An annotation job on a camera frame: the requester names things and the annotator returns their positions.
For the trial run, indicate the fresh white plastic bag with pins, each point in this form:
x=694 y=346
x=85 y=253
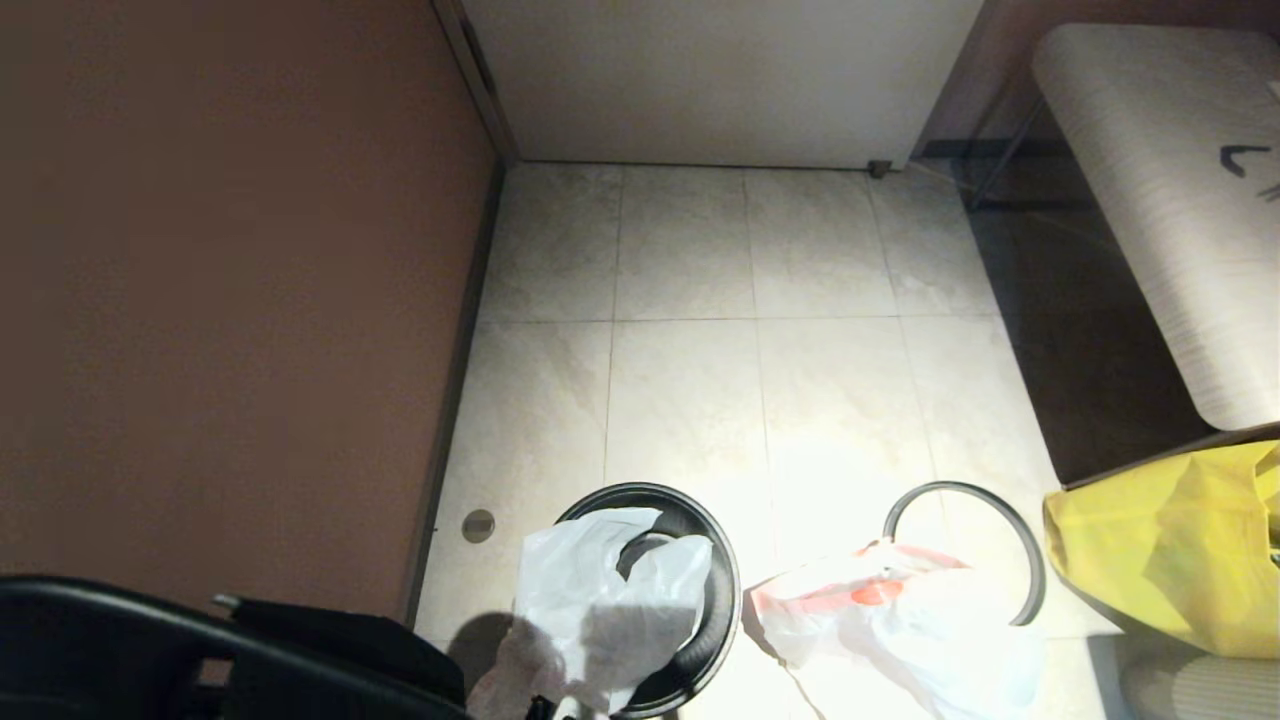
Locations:
x=590 y=600

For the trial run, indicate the black round trash bin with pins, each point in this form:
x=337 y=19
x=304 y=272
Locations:
x=722 y=610

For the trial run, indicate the used white bin liner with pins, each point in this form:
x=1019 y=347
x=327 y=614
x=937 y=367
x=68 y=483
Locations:
x=900 y=640

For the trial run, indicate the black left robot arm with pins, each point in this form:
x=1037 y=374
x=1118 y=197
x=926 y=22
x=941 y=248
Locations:
x=330 y=660

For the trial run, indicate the yellow bag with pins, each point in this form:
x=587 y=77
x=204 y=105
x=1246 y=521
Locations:
x=1170 y=560

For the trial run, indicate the dark grey baseboard strip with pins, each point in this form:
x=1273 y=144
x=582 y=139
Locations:
x=460 y=350

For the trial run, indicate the round metal floor plate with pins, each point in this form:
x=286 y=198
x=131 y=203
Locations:
x=478 y=526

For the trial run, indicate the white door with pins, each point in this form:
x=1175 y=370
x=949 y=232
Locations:
x=720 y=80

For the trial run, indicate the small metal door stop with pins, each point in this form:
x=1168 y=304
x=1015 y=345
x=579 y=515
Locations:
x=879 y=169

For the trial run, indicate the grey door frame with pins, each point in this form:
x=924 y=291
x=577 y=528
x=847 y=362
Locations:
x=480 y=80

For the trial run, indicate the black metal bench frame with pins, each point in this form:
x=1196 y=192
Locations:
x=1005 y=165

